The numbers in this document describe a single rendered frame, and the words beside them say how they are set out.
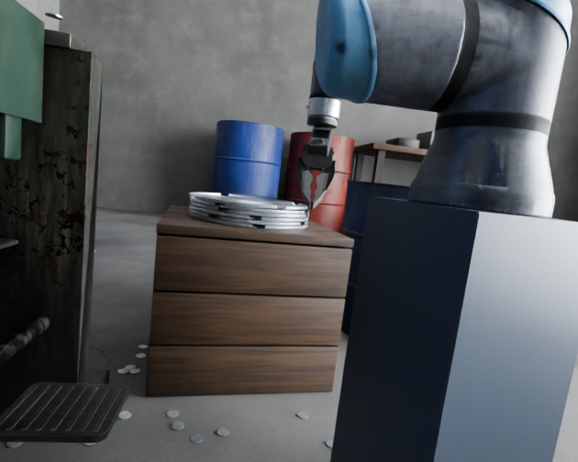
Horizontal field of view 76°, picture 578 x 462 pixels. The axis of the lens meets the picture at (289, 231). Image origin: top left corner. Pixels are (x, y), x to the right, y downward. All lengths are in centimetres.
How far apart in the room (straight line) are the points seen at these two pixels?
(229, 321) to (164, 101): 323
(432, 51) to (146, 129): 355
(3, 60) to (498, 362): 67
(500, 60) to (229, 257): 54
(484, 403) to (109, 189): 373
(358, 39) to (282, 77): 348
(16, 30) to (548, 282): 70
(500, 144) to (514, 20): 12
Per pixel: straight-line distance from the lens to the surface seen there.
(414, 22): 42
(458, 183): 42
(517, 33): 46
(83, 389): 58
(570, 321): 50
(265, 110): 380
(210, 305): 77
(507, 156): 43
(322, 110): 89
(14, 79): 65
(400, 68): 42
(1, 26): 63
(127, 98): 394
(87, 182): 70
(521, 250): 41
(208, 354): 81
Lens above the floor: 46
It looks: 8 degrees down
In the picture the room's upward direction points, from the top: 7 degrees clockwise
